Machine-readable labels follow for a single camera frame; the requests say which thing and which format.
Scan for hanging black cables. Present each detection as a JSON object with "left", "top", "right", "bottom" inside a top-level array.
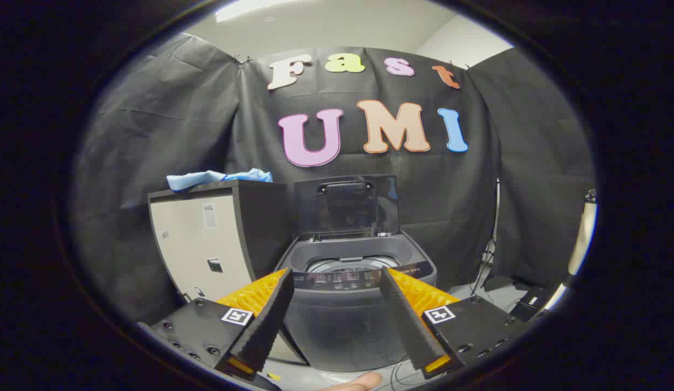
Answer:
[{"left": 471, "top": 239, "right": 497, "bottom": 297}]

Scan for black box on floor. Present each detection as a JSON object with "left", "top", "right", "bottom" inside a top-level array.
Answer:
[{"left": 511, "top": 287, "right": 555, "bottom": 322}]

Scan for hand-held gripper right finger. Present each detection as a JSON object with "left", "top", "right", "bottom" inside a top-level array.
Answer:
[{"left": 379, "top": 266, "right": 533, "bottom": 380}]

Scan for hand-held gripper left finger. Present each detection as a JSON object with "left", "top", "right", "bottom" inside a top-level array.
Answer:
[{"left": 137, "top": 267, "right": 295, "bottom": 381}]

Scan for light blue shirt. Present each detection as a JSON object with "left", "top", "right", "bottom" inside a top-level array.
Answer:
[{"left": 166, "top": 168, "right": 273, "bottom": 192}]

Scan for black backdrop cloth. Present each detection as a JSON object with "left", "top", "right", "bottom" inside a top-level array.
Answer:
[{"left": 71, "top": 33, "right": 597, "bottom": 326}]

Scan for grey washing machine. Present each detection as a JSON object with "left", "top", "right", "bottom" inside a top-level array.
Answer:
[{"left": 275, "top": 231, "right": 438, "bottom": 373}]

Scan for thin floor cables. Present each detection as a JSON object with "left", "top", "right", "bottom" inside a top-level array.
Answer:
[{"left": 383, "top": 360, "right": 427, "bottom": 390}]

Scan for black and white cabinet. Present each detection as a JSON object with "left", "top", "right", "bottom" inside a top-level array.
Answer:
[{"left": 148, "top": 180, "right": 288, "bottom": 304}]

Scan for white pole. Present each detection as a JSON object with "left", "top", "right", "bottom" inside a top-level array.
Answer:
[{"left": 554, "top": 189, "right": 597, "bottom": 305}]

